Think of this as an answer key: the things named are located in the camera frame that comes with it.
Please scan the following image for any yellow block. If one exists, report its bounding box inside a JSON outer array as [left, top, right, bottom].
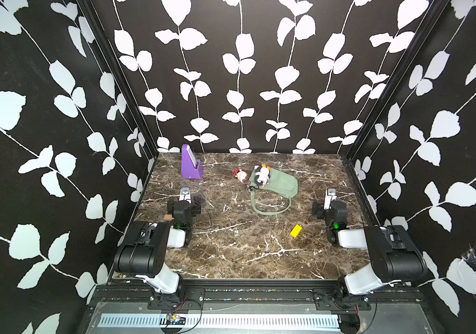
[[290, 224, 303, 238]]

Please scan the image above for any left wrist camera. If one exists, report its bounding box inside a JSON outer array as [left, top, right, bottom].
[[179, 186, 191, 203]]

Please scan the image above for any white perforated rail strip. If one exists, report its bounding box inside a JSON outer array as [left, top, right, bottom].
[[97, 313, 340, 331]]

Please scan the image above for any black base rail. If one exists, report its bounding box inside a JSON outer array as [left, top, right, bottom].
[[89, 280, 425, 314]]

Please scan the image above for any small circuit board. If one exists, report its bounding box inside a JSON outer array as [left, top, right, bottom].
[[166, 315, 186, 326]]

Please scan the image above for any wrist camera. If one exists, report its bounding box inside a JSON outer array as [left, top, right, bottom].
[[324, 188, 337, 210], [179, 186, 191, 203]]

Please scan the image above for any penguin plush keychain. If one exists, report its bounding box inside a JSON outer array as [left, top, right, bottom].
[[254, 164, 271, 186]]

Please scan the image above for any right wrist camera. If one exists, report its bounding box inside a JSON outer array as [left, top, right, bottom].
[[324, 188, 337, 210]]

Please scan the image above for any red white charm keychain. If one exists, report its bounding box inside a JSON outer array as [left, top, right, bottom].
[[233, 168, 250, 183]]

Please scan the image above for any green corduroy bag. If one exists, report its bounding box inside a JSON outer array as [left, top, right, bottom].
[[248, 167, 299, 216]]

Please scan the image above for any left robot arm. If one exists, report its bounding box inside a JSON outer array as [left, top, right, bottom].
[[114, 198, 202, 294]]

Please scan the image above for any purple stand with card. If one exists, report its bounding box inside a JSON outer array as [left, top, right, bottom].
[[181, 144, 204, 180]]

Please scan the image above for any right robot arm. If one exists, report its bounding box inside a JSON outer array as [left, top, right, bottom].
[[312, 200, 427, 296]]

